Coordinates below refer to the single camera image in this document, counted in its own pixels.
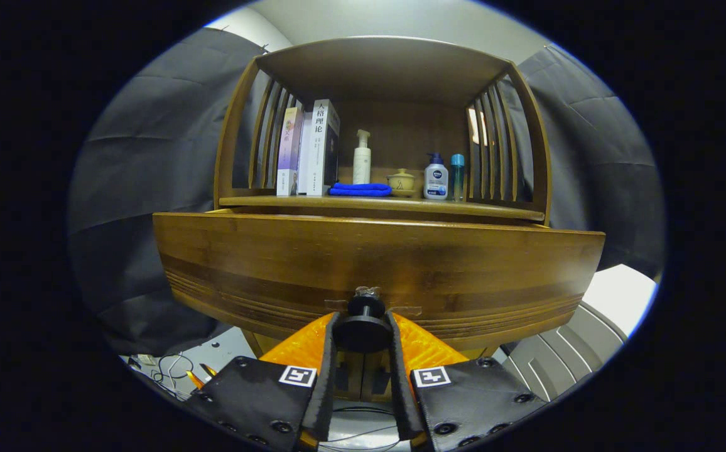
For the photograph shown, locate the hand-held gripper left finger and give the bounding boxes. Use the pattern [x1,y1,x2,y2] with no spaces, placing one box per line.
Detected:
[184,312,342,452]

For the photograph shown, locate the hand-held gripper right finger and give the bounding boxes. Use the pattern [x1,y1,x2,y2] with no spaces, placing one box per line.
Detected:
[387,311,549,452]

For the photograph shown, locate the black drawer knob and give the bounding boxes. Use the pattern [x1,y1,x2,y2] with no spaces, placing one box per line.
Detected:
[333,286,395,353]

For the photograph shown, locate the wooden drawer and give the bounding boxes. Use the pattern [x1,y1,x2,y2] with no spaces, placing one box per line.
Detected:
[153,212,607,352]

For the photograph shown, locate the wooden cabinet door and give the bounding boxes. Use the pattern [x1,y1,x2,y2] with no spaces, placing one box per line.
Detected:
[336,352,365,401]
[363,352,394,402]

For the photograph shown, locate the wooden countertop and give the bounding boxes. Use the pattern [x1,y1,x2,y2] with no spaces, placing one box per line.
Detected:
[219,195,546,222]

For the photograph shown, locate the wooden cabinet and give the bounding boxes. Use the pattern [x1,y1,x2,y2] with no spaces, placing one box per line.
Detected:
[212,36,552,402]

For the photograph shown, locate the white ribbed panel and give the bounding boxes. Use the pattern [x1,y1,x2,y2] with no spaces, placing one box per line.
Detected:
[500,301,627,404]

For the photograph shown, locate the blue folded cloth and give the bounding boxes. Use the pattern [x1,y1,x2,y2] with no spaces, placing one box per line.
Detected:
[328,182,393,197]

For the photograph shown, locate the yellow lidded teacup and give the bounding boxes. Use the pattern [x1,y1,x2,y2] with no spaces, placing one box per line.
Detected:
[386,168,416,198]

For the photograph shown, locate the white blue pump bottle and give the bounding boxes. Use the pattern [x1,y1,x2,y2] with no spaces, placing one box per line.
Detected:
[423,153,450,201]

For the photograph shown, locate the teal bottle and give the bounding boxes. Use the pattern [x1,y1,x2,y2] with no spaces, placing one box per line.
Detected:
[450,154,465,202]

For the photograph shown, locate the tall white pump bottle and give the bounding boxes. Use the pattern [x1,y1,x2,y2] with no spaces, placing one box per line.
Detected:
[353,129,372,185]

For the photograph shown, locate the thin white book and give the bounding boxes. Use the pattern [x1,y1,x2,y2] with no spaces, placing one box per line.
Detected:
[297,112,313,195]

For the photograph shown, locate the thick white black book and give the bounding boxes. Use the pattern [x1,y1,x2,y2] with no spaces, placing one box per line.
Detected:
[306,99,341,196]

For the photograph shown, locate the purple white book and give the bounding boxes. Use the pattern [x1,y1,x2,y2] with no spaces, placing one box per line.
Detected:
[276,107,304,196]

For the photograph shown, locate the black backdrop cloth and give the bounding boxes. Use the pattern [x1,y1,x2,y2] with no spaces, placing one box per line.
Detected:
[68,28,665,355]

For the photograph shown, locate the floor cables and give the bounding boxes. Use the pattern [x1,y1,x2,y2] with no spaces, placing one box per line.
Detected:
[126,352,219,402]

